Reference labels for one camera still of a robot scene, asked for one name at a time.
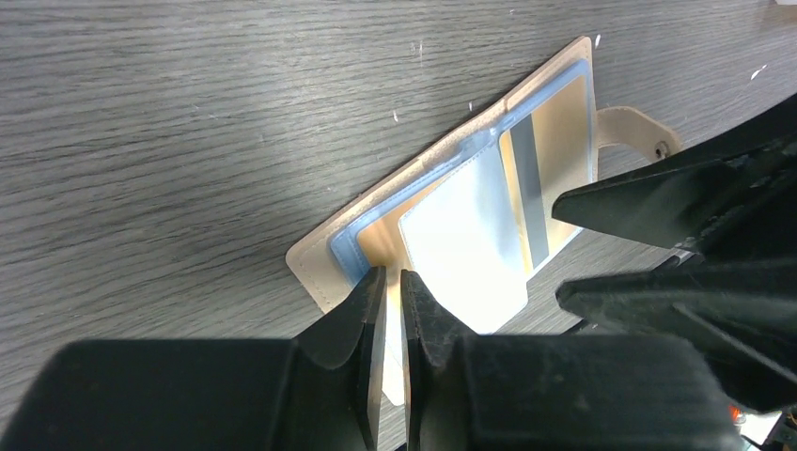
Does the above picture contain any beige credit card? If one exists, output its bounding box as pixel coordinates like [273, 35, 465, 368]
[498, 69, 593, 277]

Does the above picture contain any beige leather card holder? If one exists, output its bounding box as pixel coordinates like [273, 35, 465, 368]
[286, 37, 681, 405]

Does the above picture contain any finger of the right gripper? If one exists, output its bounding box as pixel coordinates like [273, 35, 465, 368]
[552, 96, 796, 253]
[555, 258, 796, 412]

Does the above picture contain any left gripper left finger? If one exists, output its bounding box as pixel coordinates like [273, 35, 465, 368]
[1, 267, 386, 450]

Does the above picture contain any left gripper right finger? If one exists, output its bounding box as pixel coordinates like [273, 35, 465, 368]
[400, 271, 742, 450]

